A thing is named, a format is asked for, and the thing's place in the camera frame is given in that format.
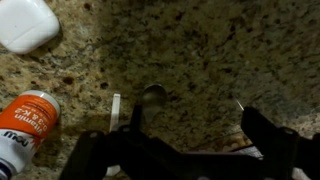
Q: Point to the orange vitamin bottle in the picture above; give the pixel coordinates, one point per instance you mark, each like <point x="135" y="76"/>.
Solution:
<point x="24" y="125"/>

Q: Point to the white earbuds case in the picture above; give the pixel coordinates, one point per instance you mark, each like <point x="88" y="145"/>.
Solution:
<point x="26" y="25"/>

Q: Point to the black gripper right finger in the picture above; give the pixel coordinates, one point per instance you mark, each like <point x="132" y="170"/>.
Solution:
<point x="283" y="148"/>

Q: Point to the white plastic spoon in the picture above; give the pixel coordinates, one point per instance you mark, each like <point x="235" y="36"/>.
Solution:
<point x="114" y="120"/>

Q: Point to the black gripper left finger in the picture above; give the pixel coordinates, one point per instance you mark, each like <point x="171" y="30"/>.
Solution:
<point x="95" y="152"/>

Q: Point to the silver spoon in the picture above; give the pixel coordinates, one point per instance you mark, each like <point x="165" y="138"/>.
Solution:
<point x="153" y="99"/>

